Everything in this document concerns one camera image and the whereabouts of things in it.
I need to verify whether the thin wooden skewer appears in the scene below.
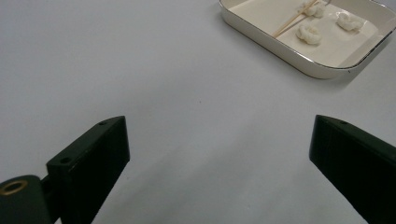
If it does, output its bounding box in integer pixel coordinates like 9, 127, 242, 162
270, 0, 321, 39

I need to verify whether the white rectangular tray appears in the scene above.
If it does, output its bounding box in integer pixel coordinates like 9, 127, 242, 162
219, 0, 396, 79

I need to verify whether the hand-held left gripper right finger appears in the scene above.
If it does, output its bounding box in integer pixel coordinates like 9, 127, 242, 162
308, 114, 396, 224

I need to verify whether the white puffed snack piece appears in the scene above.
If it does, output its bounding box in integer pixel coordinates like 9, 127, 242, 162
295, 23, 323, 46
298, 0, 327, 19
335, 11, 364, 32

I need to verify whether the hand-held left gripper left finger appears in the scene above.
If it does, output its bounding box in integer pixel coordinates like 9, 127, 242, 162
46, 115, 131, 224

